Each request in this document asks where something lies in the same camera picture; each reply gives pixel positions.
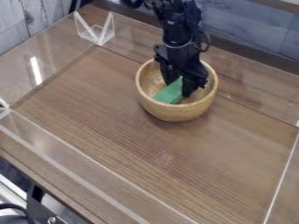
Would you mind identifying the clear acrylic tray wall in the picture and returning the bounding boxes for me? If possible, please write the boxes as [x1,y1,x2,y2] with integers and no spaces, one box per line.
[0,99,199,224]

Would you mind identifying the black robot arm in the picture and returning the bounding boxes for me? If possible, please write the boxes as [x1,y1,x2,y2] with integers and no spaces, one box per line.
[120,0,211,97]

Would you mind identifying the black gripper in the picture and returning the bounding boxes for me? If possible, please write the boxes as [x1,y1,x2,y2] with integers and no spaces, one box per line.
[153,44,209,97]

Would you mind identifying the green rectangular block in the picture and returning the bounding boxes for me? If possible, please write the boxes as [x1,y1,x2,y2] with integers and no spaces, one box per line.
[153,77,183,104]

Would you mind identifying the round wooden bowl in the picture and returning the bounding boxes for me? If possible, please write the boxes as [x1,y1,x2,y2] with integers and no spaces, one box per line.
[135,59,219,122]

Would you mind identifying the black cable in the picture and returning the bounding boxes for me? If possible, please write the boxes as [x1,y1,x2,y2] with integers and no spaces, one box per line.
[0,200,33,218]

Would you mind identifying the clear acrylic corner bracket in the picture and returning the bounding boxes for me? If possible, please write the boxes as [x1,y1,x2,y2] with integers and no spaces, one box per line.
[73,11,115,46]

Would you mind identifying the black table leg bracket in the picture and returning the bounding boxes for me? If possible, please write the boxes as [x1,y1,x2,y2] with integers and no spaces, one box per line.
[26,185,68,224]

